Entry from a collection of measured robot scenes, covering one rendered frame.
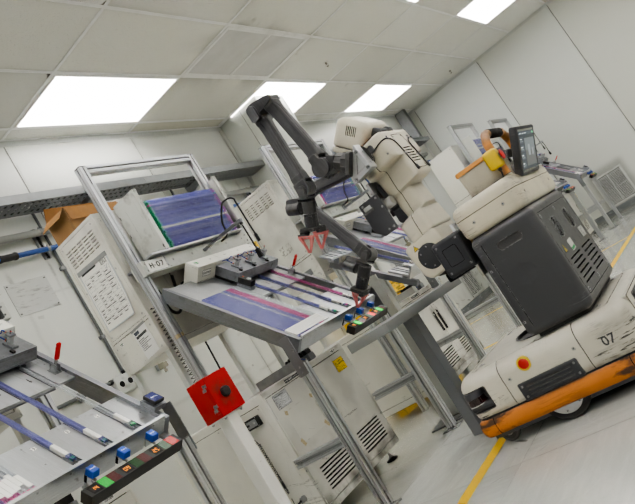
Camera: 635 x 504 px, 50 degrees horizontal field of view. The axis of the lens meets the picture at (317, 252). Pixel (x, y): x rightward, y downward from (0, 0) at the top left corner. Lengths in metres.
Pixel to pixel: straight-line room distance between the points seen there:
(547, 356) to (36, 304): 3.19
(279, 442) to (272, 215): 1.87
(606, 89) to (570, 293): 8.06
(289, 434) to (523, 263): 1.20
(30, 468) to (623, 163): 9.26
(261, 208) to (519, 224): 2.38
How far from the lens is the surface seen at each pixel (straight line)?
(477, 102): 10.73
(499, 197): 2.40
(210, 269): 3.25
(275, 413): 2.93
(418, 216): 2.68
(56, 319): 4.63
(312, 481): 2.95
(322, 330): 2.87
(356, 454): 2.72
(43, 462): 2.00
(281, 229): 4.39
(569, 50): 10.45
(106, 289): 3.32
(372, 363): 4.31
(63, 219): 3.48
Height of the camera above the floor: 0.66
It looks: 7 degrees up
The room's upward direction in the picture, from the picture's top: 32 degrees counter-clockwise
